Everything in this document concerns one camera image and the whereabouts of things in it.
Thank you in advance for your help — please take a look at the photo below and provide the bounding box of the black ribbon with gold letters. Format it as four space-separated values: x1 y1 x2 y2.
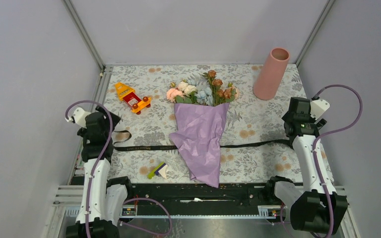
111 130 294 152

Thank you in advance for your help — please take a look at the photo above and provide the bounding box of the purple paper flower bouquet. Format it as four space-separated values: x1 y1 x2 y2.
166 69 238 188

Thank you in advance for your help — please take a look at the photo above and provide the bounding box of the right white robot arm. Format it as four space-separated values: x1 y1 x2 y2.
264 97 348 238

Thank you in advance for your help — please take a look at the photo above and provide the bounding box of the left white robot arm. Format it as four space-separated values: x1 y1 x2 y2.
65 106 134 238

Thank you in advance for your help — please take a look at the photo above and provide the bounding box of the pink cylindrical vase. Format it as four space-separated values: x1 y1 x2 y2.
253 48 290 100

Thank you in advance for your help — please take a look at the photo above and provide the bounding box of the floral patterned table mat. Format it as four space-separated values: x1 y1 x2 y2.
98 64 306 183

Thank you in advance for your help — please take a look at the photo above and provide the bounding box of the green purple white toy block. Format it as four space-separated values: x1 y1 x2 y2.
147 162 168 179

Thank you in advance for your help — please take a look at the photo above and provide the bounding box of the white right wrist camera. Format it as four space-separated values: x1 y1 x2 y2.
310 99 330 120

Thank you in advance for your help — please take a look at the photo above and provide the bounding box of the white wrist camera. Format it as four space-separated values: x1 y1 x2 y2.
65 107 91 128
310 99 330 120

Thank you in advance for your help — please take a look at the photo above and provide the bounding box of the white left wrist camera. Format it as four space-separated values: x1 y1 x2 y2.
65 107 91 128

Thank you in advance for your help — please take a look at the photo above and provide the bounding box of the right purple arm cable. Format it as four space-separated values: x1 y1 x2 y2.
280 84 364 238

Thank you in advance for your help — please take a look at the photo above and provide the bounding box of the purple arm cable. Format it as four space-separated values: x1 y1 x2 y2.
280 84 364 238
64 100 173 238

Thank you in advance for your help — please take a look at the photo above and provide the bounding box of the perforated metal front rail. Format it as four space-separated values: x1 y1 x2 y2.
64 207 278 220

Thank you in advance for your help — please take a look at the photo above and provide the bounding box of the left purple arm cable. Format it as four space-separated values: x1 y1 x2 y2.
64 100 173 238

